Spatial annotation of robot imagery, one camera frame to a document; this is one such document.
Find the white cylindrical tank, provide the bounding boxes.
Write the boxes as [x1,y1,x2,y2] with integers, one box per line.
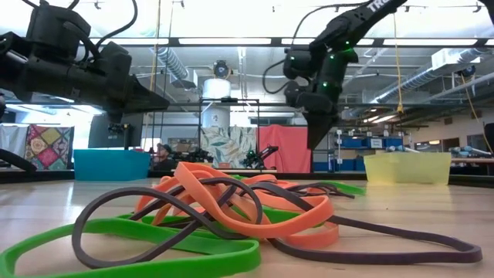
[201,78,232,129]

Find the blue storage bin shelf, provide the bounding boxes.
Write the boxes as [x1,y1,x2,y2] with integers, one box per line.
[312,134,404,173]

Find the leaf print curtain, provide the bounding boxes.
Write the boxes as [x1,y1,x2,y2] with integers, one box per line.
[200,126,259,169]

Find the yellow hanging cord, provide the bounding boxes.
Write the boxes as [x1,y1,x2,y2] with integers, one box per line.
[148,0,162,93]
[392,13,405,116]

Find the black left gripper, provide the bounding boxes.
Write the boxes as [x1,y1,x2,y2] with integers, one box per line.
[69,41,170,114]

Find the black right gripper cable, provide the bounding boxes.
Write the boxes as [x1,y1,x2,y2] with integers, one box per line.
[262,58,298,96]

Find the white air unit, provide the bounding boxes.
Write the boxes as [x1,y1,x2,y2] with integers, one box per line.
[431,48,482,71]

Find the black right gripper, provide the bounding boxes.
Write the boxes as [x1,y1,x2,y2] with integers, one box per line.
[296,57,348,151]

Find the silver spiral duct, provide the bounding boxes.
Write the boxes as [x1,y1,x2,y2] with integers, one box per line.
[376,48,494,105]
[156,46,191,81]

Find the colourful patchwork quilt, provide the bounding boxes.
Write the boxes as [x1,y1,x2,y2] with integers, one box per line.
[25,124,75,171]

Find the orange-red hanging cloth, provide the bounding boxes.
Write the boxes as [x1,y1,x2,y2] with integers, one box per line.
[257,124,313,174]

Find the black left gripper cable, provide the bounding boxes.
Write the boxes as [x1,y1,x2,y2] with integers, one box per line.
[94,0,139,49]

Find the dark monitor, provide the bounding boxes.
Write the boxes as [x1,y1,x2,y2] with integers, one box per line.
[87,111,144,150]

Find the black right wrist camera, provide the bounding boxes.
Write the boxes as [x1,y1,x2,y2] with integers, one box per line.
[284,80,310,108]

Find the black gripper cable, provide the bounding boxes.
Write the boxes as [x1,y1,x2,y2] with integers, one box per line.
[262,58,298,96]
[94,0,139,49]

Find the yellow plastic basket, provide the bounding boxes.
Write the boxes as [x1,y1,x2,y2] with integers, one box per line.
[363,151,452,185]

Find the blue plastic basket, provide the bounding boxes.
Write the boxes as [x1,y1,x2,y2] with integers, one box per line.
[73,149,151,181]

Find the white hanging cloth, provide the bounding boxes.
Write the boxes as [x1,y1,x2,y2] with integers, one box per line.
[0,124,29,158]

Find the person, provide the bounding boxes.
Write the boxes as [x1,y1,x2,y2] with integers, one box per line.
[151,142,179,172]

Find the black round fan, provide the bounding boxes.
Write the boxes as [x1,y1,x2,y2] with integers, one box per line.
[212,59,232,80]

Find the dark brown rubber band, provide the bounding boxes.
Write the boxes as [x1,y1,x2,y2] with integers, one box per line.
[127,175,266,240]
[246,180,483,266]
[71,175,266,270]

